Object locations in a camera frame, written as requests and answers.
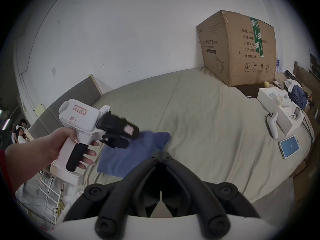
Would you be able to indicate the dark flat board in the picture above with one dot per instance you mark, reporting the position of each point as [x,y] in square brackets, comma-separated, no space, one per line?
[248,91]

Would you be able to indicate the white hand controller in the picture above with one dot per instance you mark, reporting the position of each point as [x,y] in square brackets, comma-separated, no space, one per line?
[272,125]

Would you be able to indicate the large brown carton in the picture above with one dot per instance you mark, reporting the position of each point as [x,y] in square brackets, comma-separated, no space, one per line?
[235,49]

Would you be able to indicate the person's left hand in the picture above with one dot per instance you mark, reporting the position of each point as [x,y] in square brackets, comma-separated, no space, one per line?
[58,141]

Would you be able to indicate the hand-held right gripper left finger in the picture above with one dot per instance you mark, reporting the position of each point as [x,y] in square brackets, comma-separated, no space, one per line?
[130,184]

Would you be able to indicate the phone with lit screen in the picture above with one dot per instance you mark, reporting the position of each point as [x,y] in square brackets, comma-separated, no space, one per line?
[290,146]

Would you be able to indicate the small yellow ball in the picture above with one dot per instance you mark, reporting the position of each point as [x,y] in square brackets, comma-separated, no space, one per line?
[266,84]

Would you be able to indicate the bed with beige sheet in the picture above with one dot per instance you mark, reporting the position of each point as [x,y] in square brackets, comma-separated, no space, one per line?
[212,134]

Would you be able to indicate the bunched blue cloth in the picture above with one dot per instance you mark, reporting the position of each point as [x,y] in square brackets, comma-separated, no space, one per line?
[298,95]

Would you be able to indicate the dark blue shirt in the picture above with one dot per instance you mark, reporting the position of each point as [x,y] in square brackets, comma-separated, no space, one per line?
[125,159]

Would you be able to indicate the pale yellow paper note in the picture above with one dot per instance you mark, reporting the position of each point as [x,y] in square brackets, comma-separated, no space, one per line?
[40,109]

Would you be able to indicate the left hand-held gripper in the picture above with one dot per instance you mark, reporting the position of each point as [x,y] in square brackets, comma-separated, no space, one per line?
[80,116]

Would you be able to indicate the open white box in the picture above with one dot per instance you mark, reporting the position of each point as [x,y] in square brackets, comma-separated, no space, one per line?
[275,111]

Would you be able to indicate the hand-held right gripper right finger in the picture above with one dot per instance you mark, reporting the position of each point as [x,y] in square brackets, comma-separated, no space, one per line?
[190,184]

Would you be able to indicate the person's left forearm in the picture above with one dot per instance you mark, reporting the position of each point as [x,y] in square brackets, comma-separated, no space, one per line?
[27,164]

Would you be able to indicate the grey padded headboard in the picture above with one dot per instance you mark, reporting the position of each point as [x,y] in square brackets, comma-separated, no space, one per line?
[72,96]

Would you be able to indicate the flat brown cardboard piece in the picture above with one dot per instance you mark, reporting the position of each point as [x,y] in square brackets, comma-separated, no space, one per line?
[301,181]

